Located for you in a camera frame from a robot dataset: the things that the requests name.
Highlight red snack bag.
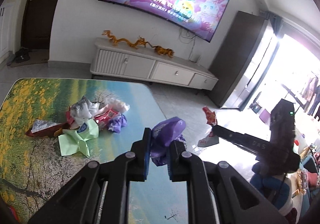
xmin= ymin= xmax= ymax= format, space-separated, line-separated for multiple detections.
xmin=197 ymin=106 xmax=219 ymax=148

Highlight grey white wrapper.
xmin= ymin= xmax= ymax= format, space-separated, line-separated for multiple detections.
xmin=70 ymin=96 xmax=100 ymax=126

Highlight landscape print table mat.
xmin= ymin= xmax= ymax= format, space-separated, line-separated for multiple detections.
xmin=0 ymin=77 xmax=189 ymax=224

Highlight purple storage box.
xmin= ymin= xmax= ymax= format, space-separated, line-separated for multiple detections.
xmin=259 ymin=109 xmax=271 ymax=124

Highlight golden tiger figurine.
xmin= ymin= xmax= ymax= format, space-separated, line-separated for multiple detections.
xmin=147 ymin=42 xmax=174 ymax=58

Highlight purple plastic wrapper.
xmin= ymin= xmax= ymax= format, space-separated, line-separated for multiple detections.
xmin=150 ymin=117 xmax=187 ymax=167

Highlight white tissue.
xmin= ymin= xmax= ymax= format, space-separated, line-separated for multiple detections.
xmin=105 ymin=97 xmax=130 ymax=114

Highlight red barcode packet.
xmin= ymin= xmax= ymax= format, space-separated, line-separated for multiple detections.
xmin=94 ymin=108 xmax=120 ymax=129

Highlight dark red chip bag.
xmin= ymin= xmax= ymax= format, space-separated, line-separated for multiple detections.
xmin=25 ymin=119 xmax=71 ymax=138

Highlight white wall cupboard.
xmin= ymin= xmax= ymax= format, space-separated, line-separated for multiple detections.
xmin=0 ymin=3 xmax=14 ymax=63

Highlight television cables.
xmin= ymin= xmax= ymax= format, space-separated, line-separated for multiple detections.
xmin=178 ymin=28 xmax=201 ymax=63

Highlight dark entrance door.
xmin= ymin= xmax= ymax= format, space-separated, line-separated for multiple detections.
xmin=21 ymin=0 xmax=58 ymax=49

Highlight green paper package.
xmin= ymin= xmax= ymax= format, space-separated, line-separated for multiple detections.
xmin=58 ymin=119 xmax=99 ymax=158

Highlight golden dragon figurine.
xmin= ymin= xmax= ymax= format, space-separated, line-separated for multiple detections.
xmin=102 ymin=30 xmax=147 ymax=49

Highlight black shoes at door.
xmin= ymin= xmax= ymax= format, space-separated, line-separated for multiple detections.
xmin=15 ymin=47 xmax=30 ymax=63

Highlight grey tall cabinet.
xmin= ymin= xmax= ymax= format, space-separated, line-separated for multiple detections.
xmin=208 ymin=11 xmax=274 ymax=110

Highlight white TV cabinet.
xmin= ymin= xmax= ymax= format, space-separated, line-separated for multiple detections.
xmin=90 ymin=38 xmax=218 ymax=91

